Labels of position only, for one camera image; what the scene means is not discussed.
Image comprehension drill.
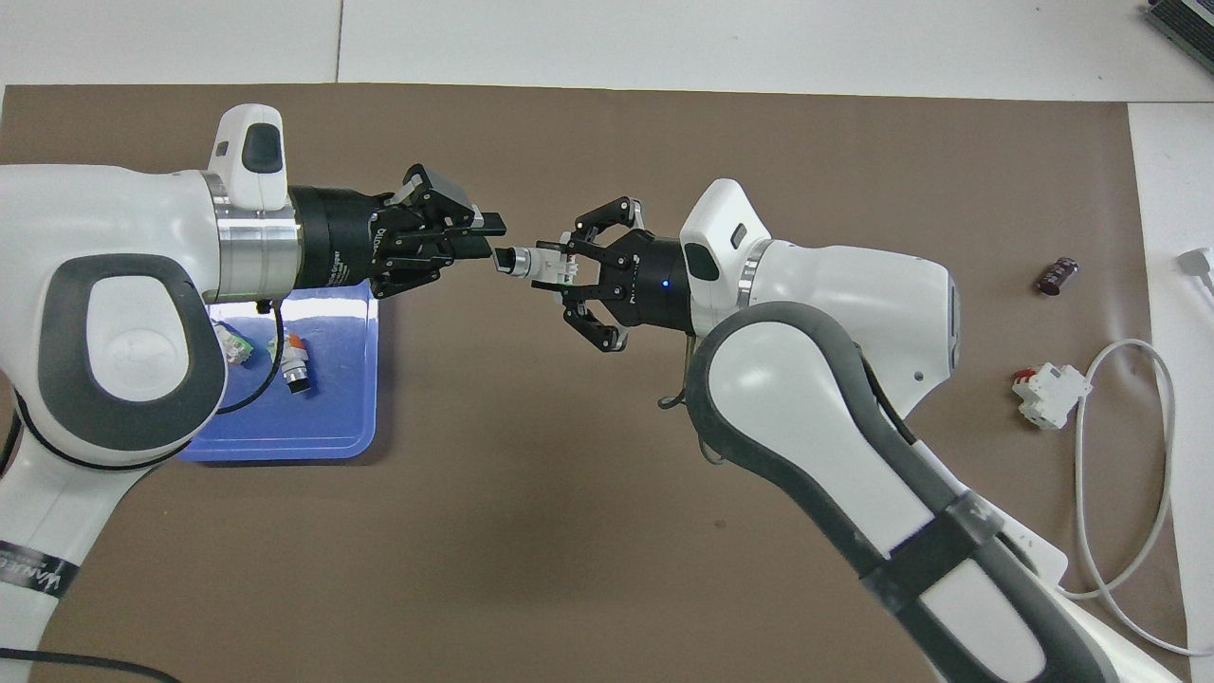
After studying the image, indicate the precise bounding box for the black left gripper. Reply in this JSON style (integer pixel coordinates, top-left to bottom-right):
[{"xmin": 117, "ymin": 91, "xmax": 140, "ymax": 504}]
[{"xmin": 289, "ymin": 162, "xmax": 509, "ymax": 301}]

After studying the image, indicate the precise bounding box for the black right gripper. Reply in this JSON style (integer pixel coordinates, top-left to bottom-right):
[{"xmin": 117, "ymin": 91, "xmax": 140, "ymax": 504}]
[{"xmin": 532, "ymin": 195, "xmax": 700, "ymax": 355}]

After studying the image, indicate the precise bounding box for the white selector switch black knob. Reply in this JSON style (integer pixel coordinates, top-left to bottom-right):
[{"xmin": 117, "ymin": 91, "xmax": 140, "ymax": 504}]
[{"xmin": 493, "ymin": 241, "xmax": 581, "ymax": 291}]

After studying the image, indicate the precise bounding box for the blue plastic tray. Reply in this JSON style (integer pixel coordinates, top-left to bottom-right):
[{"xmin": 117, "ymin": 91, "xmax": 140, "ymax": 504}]
[{"xmin": 175, "ymin": 284, "xmax": 381, "ymax": 464}]

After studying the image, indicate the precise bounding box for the brown table mat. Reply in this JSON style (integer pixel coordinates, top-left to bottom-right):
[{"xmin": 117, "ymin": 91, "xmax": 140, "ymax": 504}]
[{"xmin": 0, "ymin": 83, "xmax": 1192, "ymax": 683}]

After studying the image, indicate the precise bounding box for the small dark terminal block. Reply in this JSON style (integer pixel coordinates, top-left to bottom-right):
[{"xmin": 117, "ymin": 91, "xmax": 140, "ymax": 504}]
[{"xmin": 1036, "ymin": 256, "xmax": 1082, "ymax": 297}]

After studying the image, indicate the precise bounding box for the white circuit breaker red lever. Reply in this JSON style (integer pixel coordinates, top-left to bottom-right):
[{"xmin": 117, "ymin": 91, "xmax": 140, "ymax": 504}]
[{"xmin": 1011, "ymin": 362, "xmax": 1092, "ymax": 431}]

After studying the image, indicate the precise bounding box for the white power strip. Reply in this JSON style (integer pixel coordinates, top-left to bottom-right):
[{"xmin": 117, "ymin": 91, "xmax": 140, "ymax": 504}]
[{"xmin": 994, "ymin": 525, "xmax": 1070, "ymax": 597}]

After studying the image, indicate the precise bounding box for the grey finned metal device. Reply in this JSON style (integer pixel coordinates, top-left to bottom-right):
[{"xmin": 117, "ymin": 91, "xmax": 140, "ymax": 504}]
[{"xmin": 1143, "ymin": 0, "xmax": 1214, "ymax": 64}]

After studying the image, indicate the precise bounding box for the selector switch with orange block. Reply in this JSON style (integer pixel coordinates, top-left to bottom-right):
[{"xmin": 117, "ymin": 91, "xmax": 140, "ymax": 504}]
[{"xmin": 267, "ymin": 332, "xmax": 315, "ymax": 397}]

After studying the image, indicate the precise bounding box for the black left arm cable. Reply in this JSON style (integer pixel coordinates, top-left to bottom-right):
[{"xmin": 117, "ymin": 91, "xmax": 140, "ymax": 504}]
[{"xmin": 214, "ymin": 298, "xmax": 287, "ymax": 416}]

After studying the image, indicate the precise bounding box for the selector switch with green block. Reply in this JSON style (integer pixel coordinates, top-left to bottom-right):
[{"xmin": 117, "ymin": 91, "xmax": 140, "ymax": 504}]
[{"xmin": 210, "ymin": 320, "xmax": 256, "ymax": 367}]

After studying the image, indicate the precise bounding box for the white power strip cable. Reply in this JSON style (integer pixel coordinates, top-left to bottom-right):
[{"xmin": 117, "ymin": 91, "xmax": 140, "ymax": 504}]
[{"xmin": 1055, "ymin": 246, "xmax": 1214, "ymax": 657}]

